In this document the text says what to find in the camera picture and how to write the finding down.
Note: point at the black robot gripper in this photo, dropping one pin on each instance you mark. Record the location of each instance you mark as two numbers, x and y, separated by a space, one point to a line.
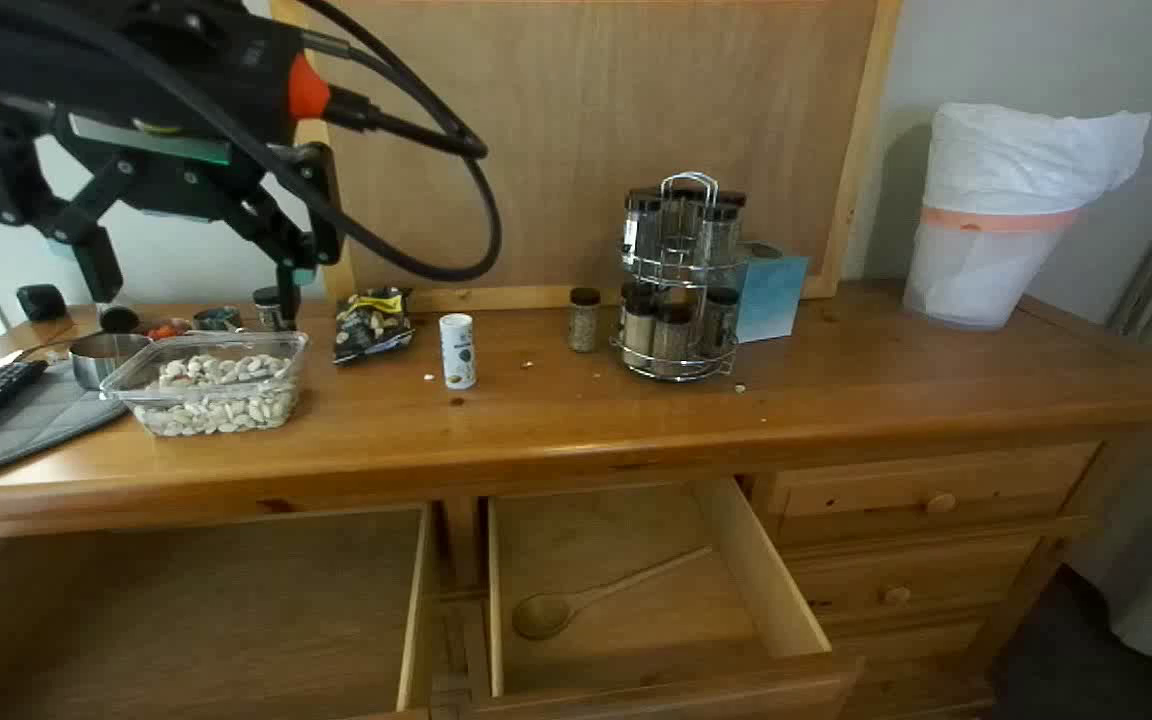
160 105

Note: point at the small spice jar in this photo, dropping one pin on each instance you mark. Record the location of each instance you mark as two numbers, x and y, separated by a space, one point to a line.
586 317

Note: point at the rotating spice rack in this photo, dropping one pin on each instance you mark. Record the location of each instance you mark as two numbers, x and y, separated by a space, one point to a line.
677 276

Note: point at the wooden spoon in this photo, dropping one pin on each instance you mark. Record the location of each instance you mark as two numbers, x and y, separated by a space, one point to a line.
544 616

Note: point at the clear container of beans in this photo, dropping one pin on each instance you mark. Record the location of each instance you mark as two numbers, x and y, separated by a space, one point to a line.
208 383

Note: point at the open drawer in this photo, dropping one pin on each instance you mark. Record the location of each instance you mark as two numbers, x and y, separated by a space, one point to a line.
725 638
312 616

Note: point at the grey cloth mat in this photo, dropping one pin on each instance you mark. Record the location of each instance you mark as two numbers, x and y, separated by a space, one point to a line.
48 414

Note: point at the light blue box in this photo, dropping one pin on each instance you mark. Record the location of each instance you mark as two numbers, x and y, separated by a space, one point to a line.
770 292

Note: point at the wooden back board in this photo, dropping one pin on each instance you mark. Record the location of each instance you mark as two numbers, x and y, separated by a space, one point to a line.
586 100

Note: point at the white lined trash bin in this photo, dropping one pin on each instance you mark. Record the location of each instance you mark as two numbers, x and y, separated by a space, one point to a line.
997 198

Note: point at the wooden dresser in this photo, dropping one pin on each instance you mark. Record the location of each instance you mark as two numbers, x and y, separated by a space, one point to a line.
854 383

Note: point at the open left drawer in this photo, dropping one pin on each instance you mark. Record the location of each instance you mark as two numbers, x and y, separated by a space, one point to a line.
312 616

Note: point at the closed wooden drawer top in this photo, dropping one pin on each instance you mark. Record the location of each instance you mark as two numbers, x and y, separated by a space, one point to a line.
930 484

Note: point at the closed wooden drawer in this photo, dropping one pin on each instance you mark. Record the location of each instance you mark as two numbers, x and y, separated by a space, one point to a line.
930 484
909 578

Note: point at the black snack packet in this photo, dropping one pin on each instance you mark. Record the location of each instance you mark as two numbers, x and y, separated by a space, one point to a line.
370 320

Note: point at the white salt bottle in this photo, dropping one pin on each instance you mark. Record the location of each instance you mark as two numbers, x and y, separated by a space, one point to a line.
456 348

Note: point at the open right drawer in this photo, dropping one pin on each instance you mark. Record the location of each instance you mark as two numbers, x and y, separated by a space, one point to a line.
725 638

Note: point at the small metal bowl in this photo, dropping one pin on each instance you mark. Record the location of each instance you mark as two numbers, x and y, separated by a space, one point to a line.
101 354

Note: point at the closed wooden drawer middle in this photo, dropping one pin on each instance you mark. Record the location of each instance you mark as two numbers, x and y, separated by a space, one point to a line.
909 578

